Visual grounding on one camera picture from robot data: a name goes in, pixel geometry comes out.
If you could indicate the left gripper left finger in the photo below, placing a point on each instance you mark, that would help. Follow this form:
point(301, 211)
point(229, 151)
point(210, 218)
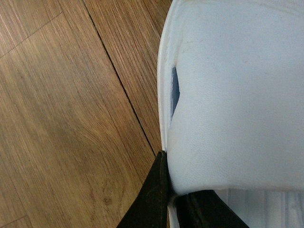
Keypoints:
point(149, 209)

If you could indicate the light blue slipper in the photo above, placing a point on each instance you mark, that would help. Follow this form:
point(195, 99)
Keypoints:
point(231, 105)

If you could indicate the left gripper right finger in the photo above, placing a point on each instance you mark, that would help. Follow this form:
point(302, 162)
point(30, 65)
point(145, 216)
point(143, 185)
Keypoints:
point(205, 209)

